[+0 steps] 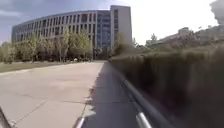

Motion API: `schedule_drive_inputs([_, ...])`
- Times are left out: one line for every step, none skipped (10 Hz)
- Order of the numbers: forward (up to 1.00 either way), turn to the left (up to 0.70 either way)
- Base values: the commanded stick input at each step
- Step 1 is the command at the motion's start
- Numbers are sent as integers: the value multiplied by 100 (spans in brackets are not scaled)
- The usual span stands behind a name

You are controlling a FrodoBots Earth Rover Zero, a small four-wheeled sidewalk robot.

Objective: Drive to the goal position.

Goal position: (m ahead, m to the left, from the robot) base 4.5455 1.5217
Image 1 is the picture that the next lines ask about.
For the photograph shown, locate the large curved grey building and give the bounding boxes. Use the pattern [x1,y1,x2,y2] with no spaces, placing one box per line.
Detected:
[11,4,134,60]

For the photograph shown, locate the grey kerb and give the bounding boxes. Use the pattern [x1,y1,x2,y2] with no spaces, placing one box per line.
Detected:
[109,63,174,128]

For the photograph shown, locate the long green hedge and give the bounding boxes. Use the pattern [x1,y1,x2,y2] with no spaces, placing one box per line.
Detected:
[108,43,224,128]

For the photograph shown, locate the robot's own part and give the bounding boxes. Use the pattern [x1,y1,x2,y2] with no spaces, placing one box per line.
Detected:
[135,112,153,128]
[75,117,86,128]

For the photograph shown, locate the row of trees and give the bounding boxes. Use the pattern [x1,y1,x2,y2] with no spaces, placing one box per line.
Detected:
[0,29,94,64]

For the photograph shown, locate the pale concrete slab path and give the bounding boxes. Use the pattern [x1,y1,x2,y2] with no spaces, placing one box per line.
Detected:
[0,60,141,128]

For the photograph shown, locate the low building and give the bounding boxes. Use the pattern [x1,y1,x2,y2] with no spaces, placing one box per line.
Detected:
[145,25,224,48]

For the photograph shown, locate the grass strip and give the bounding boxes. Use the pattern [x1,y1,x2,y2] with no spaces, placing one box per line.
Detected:
[0,60,73,74]

